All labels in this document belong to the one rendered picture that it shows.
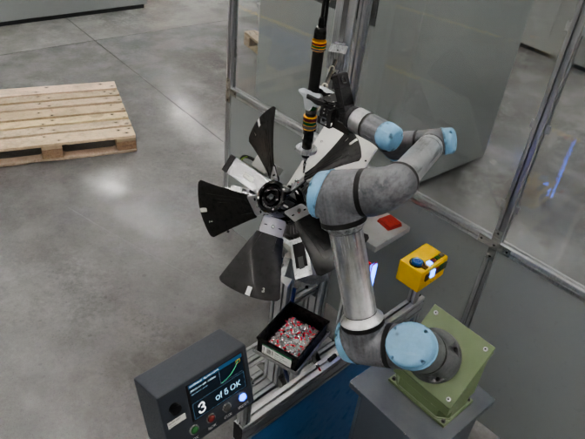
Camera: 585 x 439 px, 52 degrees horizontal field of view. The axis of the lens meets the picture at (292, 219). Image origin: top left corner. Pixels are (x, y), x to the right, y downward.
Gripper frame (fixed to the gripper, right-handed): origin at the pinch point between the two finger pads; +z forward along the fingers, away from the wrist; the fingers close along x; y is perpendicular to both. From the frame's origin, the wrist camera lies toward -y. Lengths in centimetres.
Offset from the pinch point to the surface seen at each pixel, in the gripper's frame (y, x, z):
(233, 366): 43, -62, -43
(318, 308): 120, 31, 7
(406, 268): 59, 21, -37
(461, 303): 103, 70, -41
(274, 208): 44.2, -7.2, 2.4
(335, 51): 8, 47, 31
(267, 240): 57, -10, 2
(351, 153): 23.6, 14.5, -9.7
